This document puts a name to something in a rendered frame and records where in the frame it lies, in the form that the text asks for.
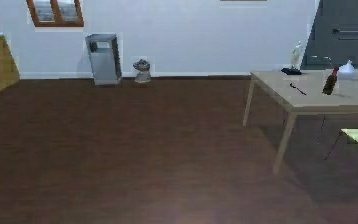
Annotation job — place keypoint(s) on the beige wooden table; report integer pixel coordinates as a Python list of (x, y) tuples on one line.
[(315, 100)]

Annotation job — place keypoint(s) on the white round flask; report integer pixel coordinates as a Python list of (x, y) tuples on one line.
[(347, 69)]

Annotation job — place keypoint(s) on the grey metal bin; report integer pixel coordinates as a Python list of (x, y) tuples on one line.
[(104, 63)]

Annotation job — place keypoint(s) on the dark grey room door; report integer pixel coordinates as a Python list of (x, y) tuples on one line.
[(345, 33)]

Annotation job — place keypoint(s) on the grey stone ornament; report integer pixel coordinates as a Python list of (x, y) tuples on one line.
[(142, 71)]

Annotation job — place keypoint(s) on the dark wine bottle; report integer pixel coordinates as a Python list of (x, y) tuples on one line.
[(330, 83)]

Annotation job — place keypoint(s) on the white statue on black base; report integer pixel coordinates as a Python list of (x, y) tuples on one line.
[(296, 58)]

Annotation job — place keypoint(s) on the brown framed window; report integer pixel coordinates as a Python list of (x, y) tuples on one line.
[(56, 19)]

